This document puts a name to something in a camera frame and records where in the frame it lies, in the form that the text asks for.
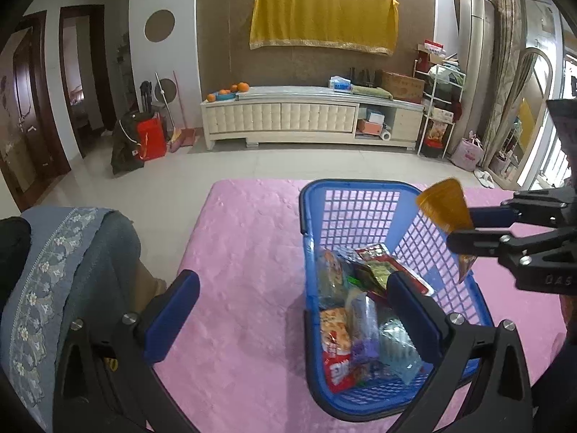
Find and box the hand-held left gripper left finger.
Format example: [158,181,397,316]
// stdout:
[52,270,201,433]

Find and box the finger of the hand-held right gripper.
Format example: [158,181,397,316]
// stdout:
[446,228,512,258]
[466,187,577,229]

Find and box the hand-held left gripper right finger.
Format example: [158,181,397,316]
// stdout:
[387,271,535,433]

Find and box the striped light blue snack packet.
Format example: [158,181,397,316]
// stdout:
[376,318,424,384]

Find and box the yellow orange snack packet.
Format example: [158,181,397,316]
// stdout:
[415,178,476,283]

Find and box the orange red snack packet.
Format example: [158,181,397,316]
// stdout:
[320,307,354,393]

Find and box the pale blue snack packet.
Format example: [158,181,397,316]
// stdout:
[316,248,361,307]

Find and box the blue plastic basket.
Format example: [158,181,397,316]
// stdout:
[300,179,494,422]

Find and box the person's right forearm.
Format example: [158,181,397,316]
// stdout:
[529,295,577,433]

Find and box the pink bag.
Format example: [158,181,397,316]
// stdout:
[451,131,484,171]

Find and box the pink tablecloth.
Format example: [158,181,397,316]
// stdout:
[153,179,566,431]

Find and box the chair with blue-grey cover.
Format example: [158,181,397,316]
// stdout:
[0,206,141,431]

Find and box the arched standing mirror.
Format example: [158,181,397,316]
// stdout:
[491,47,554,185]

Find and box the white metal rack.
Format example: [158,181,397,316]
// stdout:
[417,56,465,158]

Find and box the tower air conditioner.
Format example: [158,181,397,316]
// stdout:
[444,0,497,154]

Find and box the cardboard box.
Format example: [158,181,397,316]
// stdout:
[376,70,425,104]

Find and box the patterned curtain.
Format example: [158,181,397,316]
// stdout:
[478,0,528,170]

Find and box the black garment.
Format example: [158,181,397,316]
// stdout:
[0,216,32,321]

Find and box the red white box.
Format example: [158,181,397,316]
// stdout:
[415,41,445,66]

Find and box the folded green cloth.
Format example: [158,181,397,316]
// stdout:
[352,85,392,100]

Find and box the red bag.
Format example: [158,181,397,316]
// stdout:
[135,117,168,161]

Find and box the broom with dustpan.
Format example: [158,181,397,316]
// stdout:
[155,71,197,152]

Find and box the dark bag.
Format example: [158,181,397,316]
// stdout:
[110,113,145,176]

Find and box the white TV cabinet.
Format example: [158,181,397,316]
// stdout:
[201,85,425,150]

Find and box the dark wooden doorway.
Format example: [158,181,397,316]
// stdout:
[58,4,115,158]

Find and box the dark wooden door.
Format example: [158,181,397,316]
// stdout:
[0,11,70,210]

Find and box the round brown wall decoration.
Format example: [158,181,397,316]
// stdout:
[144,9,176,43]

